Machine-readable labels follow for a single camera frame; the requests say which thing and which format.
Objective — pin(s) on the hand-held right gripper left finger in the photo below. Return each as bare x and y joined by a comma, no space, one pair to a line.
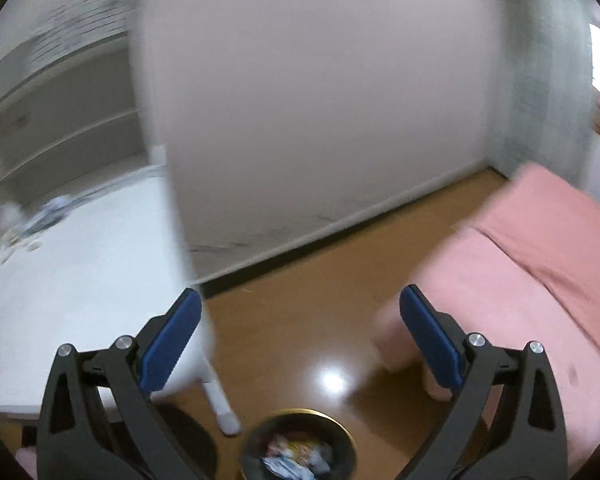
172,340

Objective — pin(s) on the white desk leg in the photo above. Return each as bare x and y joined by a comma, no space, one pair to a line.
222,400

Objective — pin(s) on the twisted blue white wrapper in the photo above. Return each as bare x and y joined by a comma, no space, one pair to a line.
50,215

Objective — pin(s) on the pink bed cover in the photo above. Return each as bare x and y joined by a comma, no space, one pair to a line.
530,285

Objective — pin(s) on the white desk shelf unit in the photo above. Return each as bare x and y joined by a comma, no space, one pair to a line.
55,110

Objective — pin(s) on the grey checked curtain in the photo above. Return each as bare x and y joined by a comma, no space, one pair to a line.
545,60

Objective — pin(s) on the black round trash bin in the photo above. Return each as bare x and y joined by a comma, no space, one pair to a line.
257,442

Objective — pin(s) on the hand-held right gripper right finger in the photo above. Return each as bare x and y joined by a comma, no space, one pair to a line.
430,335

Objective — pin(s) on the pink cloth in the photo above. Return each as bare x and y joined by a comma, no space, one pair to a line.
26,462

